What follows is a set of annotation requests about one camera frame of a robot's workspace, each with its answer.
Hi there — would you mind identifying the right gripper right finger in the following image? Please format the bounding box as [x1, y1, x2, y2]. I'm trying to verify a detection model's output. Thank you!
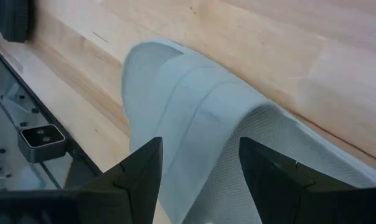
[239, 137, 359, 224]

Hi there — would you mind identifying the grey slide sandal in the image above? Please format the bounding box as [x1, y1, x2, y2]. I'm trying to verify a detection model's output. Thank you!
[121, 39, 376, 224]

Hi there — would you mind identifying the grey table-level camera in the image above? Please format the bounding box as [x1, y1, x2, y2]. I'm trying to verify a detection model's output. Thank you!
[17, 123, 67, 164]

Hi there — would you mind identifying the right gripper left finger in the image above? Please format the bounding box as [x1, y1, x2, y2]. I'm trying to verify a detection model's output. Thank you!
[78, 136, 163, 224]

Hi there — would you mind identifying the black slide sandal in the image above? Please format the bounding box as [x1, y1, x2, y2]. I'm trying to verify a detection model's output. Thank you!
[0, 0, 36, 44]

